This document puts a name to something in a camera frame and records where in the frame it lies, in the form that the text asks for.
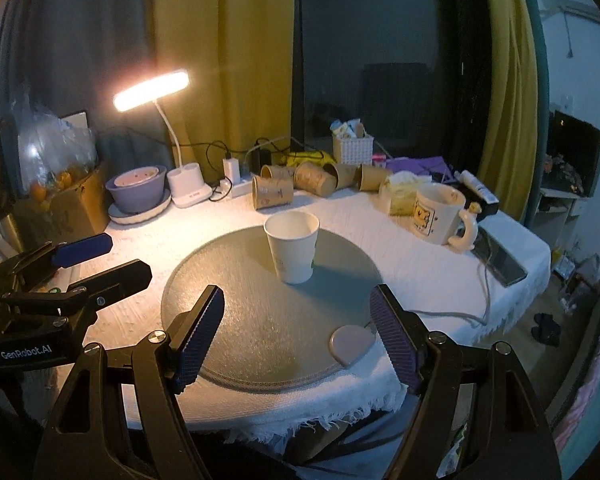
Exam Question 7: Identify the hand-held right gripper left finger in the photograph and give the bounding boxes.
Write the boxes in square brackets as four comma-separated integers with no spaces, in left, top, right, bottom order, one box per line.
[32,285,226,480]

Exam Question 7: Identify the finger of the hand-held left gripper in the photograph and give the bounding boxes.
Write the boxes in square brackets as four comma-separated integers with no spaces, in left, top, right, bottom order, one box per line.
[2,259,153,317]
[0,233,113,291]

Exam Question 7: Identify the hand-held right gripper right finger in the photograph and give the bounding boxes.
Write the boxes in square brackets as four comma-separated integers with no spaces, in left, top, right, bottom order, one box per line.
[369,284,563,480]

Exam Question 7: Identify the white paper cup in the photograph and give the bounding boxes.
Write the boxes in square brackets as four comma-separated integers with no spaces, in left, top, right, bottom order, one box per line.
[263,211,321,285]

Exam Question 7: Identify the brown paper cup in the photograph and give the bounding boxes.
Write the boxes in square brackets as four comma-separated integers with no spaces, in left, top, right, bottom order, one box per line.
[325,162,363,188]
[294,161,338,197]
[357,164,393,192]
[260,164,295,181]
[251,175,295,211]

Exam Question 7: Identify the round white coaster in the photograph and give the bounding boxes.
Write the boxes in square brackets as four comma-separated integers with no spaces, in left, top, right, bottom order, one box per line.
[329,325,377,368]

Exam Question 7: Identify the cardboard box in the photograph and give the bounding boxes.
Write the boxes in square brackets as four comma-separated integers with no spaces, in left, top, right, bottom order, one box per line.
[10,160,112,256]

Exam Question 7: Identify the pale plate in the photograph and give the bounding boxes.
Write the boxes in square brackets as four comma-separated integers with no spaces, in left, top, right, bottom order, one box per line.
[108,190,173,225]

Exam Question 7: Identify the round grey mat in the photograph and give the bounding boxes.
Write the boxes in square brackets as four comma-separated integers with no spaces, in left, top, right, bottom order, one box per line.
[161,225,385,393]

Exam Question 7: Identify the white tablecloth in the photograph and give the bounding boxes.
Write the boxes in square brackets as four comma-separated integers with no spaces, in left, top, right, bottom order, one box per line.
[45,187,552,448]

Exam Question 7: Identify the purple bowl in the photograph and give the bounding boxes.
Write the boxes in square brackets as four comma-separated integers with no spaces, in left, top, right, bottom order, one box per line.
[105,164,170,214]

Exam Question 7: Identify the white desk lamp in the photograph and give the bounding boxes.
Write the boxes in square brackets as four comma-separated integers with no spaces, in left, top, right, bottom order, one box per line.
[112,69,215,209]

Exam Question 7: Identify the clear plastic bag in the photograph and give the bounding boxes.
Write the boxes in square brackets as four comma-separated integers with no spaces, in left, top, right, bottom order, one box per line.
[10,85,98,201]

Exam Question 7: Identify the cream mug with yellow print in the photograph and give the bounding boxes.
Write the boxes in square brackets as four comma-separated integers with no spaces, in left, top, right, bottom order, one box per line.
[411,182,480,252]

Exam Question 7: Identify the dark phone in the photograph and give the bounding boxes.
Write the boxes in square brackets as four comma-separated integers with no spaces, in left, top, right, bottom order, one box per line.
[475,227,529,288]

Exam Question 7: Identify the white power strip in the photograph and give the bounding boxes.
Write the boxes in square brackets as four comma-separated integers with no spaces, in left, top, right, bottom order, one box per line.
[210,177,256,202]

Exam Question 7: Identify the yellow tissue pack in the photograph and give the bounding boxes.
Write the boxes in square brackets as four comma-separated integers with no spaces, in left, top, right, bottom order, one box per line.
[380,171,423,217]

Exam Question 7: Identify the dark cloth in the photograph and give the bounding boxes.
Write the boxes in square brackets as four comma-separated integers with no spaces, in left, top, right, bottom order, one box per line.
[531,312,562,347]

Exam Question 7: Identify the black box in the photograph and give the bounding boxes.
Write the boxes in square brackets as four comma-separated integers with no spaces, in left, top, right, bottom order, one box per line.
[430,175,501,218]

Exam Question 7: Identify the white tube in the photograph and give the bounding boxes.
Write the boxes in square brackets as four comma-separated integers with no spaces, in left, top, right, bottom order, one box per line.
[455,170,496,203]

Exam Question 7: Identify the purple cloth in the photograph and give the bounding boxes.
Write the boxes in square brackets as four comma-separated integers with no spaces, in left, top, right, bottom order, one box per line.
[385,156,456,183]

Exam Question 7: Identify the white woven basket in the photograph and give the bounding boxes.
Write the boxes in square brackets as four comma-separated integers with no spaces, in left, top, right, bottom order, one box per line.
[332,132,376,166]

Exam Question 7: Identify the pink bedding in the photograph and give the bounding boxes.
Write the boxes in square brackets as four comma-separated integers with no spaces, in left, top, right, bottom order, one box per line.
[552,260,600,451]

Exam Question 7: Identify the yellow tool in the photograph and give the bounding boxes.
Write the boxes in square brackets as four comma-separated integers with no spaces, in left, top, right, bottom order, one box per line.
[286,151,333,167]

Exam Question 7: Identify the white cabinet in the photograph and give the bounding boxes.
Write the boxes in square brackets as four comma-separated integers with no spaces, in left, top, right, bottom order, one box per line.
[535,187,588,261]

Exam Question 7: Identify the grey curtain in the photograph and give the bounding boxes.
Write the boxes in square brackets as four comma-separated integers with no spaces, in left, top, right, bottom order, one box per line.
[0,0,173,196]

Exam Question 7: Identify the small sachet packets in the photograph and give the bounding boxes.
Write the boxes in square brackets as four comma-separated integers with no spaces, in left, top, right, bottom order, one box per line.
[330,119,368,140]

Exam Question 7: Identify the yellow curtain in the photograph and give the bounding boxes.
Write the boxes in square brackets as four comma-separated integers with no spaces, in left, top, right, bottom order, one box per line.
[145,0,296,181]
[480,0,541,221]

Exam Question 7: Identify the black screen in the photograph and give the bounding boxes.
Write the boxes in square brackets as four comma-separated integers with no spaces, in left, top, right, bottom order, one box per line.
[547,110,600,198]

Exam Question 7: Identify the dark glass window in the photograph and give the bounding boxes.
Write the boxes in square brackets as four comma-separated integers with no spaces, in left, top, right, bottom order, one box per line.
[295,0,486,161]

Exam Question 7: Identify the grey cable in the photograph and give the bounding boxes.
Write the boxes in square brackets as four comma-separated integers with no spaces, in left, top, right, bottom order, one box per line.
[365,245,493,331]

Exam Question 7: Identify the black cable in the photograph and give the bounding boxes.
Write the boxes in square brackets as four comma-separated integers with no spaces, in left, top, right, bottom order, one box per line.
[180,137,306,186]

